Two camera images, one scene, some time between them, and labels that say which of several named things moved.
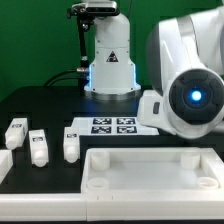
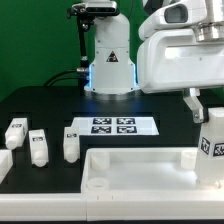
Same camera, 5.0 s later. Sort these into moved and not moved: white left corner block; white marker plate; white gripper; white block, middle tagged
Moved: white gripper
Not moved: white left corner block; white marker plate; white block, middle tagged
